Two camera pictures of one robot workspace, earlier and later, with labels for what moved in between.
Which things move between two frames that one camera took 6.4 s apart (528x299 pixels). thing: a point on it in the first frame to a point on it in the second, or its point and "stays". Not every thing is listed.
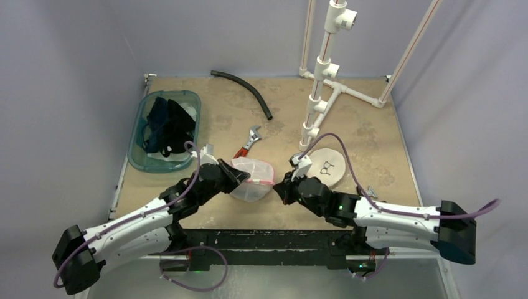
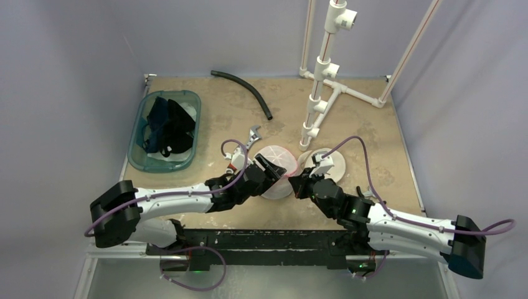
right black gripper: (291, 188) to (304, 182)
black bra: (180, 125) stays
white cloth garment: (179, 156) stays
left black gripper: (228, 172) to (274, 172)
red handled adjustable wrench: (253, 136) stays
